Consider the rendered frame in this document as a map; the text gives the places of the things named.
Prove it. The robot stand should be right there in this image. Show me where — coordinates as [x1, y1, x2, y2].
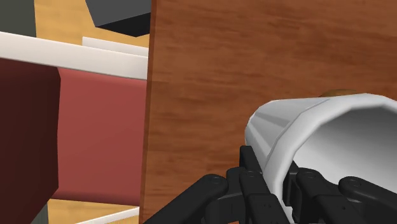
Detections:
[85, 0, 152, 38]

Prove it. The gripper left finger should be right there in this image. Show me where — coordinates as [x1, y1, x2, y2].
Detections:
[143, 144, 291, 224]

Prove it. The brown wooden table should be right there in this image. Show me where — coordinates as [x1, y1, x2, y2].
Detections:
[138, 0, 397, 224]

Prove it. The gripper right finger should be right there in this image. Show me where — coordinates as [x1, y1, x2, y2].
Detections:
[282, 161, 397, 224]

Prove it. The white cup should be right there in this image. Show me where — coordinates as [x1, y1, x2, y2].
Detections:
[244, 93, 397, 224]

